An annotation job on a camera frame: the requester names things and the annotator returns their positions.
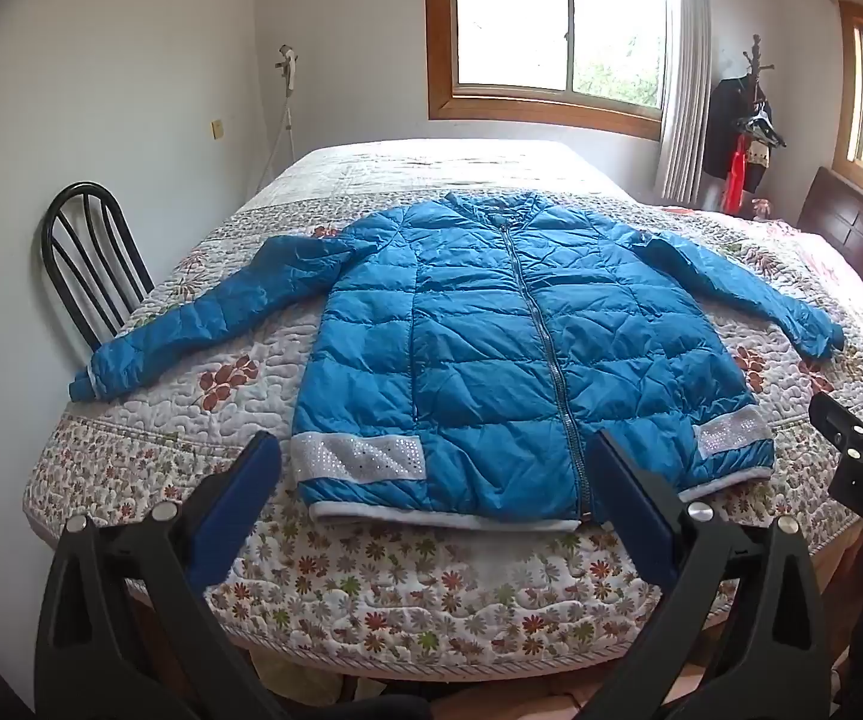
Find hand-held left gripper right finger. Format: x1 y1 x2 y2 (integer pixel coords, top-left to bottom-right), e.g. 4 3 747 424
585 427 829 720

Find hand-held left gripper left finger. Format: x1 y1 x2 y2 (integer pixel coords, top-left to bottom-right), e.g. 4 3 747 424
35 431 290 720

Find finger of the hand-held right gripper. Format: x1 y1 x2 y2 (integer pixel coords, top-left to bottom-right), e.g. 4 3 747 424
810 392 863 458

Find blue puffer jacket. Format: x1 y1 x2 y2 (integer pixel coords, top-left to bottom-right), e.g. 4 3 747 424
67 191 846 533

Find dark wooden headboard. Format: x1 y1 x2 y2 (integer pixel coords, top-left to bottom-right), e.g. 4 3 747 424
797 166 863 316

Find red hanging item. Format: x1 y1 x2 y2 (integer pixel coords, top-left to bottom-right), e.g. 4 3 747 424
723 131 748 212

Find black metal chair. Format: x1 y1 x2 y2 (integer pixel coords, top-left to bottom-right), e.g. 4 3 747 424
41 181 157 352

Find wooden coat rack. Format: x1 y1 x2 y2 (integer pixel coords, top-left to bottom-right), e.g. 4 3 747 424
731 34 788 211

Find white pleated curtain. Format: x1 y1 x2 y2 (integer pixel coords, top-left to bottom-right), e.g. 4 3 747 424
654 0 713 203

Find floral quilted bedspread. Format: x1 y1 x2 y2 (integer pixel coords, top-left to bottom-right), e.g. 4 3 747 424
22 139 863 683

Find large wooden framed window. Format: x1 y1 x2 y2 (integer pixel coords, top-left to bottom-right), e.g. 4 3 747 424
423 0 676 142

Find white cable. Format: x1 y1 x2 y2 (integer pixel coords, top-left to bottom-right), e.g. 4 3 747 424
251 90 297 196

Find white wall device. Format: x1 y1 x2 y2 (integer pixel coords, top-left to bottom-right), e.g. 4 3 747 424
275 45 301 95

